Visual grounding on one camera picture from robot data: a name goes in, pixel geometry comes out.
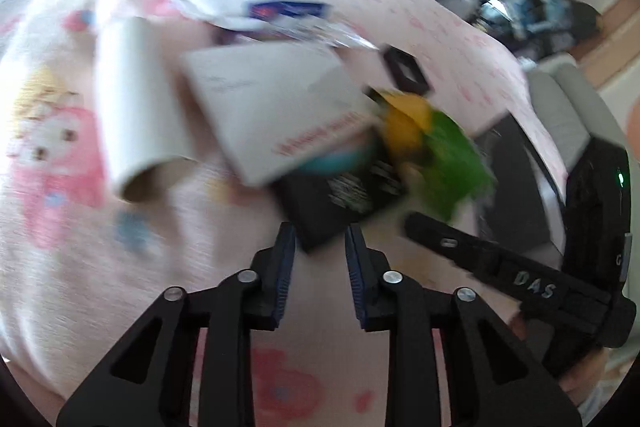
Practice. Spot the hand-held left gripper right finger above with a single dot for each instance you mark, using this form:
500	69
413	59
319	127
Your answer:
356	279

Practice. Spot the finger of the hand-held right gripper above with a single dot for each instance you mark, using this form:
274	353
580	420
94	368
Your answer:
450	242

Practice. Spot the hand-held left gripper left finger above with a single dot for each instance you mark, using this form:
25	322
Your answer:
285	274

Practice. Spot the yellow green snack packet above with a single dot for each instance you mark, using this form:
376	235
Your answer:
440	147

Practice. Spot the person's right hand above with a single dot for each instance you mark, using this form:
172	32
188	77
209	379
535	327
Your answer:
585	382

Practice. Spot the white envelope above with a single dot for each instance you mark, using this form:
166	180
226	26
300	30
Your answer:
270	107

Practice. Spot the pink printed blanket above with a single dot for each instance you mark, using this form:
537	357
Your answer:
100	282

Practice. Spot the white paper tube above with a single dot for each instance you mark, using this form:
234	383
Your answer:
135	107

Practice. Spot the clear sticker packet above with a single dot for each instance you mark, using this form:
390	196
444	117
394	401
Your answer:
330	34

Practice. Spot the white blue wet wipes packet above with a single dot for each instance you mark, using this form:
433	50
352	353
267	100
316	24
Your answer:
235	2

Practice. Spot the small black frame box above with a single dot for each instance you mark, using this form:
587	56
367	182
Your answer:
406	69

